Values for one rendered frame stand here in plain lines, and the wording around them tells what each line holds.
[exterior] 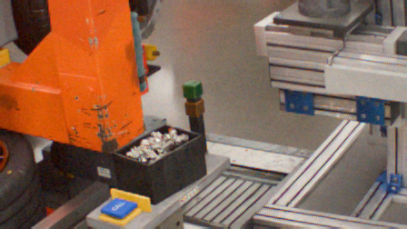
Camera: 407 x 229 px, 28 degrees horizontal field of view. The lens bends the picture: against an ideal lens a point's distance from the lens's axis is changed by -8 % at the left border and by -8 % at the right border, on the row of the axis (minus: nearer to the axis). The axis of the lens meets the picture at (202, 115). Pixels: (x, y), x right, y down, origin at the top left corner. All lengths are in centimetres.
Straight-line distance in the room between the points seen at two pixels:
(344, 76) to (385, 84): 12
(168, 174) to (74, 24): 46
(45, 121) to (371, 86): 93
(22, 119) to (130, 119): 36
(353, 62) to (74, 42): 73
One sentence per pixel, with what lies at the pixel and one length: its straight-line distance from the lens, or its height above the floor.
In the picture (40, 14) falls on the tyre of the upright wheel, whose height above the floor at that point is 81.
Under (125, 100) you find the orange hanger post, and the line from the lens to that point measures 232.
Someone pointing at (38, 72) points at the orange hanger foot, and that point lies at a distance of 242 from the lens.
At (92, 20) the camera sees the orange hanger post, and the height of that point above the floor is 90.
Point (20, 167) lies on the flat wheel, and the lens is 237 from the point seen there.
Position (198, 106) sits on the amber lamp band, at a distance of 232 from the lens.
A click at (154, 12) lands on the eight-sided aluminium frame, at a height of 66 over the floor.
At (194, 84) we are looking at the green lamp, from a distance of 230.
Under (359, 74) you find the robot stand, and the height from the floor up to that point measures 72.
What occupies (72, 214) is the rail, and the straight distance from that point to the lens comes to 234.
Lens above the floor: 151
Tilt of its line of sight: 24 degrees down
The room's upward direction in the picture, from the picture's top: 7 degrees counter-clockwise
